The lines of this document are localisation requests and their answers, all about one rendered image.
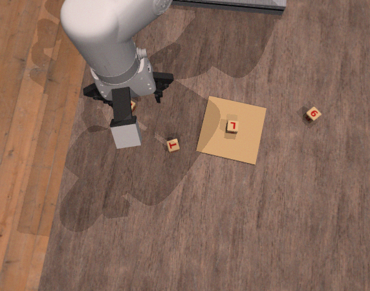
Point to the tan flat mat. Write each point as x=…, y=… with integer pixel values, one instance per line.
x=242, y=146

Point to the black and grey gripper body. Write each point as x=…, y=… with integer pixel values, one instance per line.
x=141, y=84

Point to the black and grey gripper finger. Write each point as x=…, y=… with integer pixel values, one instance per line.
x=92, y=91
x=162, y=81

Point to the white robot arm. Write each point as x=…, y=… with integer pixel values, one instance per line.
x=102, y=32

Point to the beige block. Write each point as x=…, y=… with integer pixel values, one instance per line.
x=173, y=146
x=311, y=115
x=133, y=106
x=232, y=126

